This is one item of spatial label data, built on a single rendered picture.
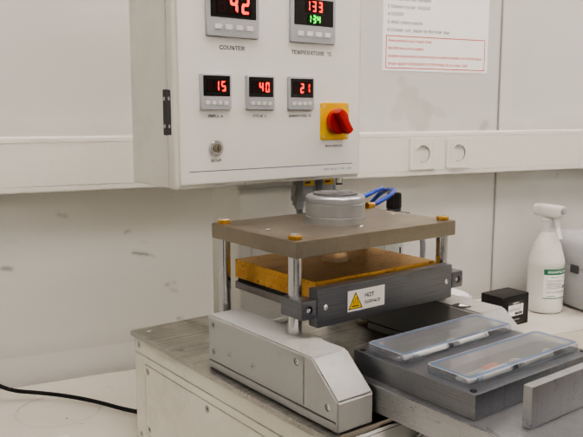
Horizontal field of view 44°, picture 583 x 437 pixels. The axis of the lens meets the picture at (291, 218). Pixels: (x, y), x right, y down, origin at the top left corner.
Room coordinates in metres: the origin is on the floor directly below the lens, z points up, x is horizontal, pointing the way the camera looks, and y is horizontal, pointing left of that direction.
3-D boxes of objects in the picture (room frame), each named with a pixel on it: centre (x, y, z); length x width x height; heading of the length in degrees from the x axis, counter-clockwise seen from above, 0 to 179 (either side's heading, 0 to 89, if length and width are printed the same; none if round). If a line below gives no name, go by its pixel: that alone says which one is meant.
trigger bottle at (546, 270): (1.64, -0.59, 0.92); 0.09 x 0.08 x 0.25; 29
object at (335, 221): (0.98, -0.05, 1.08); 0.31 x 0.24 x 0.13; 128
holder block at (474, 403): (0.76, -0.20, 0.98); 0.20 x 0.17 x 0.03; 128
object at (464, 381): (0.72, -0.22, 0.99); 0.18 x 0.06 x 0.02; 127
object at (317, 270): (0.94, -0.06, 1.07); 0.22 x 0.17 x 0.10; 128
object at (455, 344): (0.79, -0.17, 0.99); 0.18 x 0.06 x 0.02; 128
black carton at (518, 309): (1.54, -0.47, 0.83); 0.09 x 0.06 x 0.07; 125
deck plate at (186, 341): (0.97, -0.04, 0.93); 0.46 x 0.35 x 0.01; 38
